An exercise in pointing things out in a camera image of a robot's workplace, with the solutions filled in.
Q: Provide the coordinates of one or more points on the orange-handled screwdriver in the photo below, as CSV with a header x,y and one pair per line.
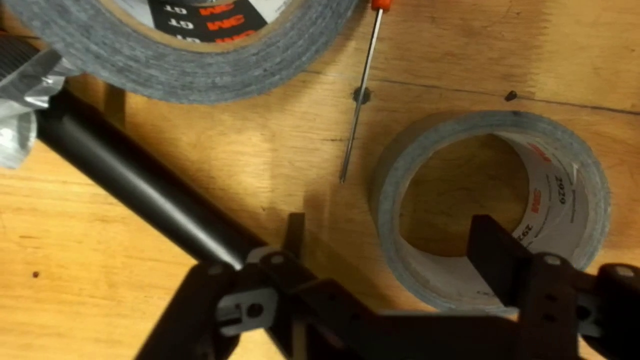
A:
x,y
380,8

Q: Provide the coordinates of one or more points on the small grey duct tape roll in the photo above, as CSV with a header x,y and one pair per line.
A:
x,y
530,174

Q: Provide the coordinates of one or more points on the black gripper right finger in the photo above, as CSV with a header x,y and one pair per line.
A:
x,y
557,303

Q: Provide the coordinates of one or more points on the black tripod pole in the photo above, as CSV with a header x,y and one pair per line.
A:
x,y
136,179

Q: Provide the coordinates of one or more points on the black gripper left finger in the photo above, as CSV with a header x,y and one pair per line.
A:
x,y
302,314

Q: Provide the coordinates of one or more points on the large grey duct tape roll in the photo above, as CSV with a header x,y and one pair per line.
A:
x,y
187,50

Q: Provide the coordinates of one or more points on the silver metal clamp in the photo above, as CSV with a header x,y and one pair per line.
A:
x,y
29,78

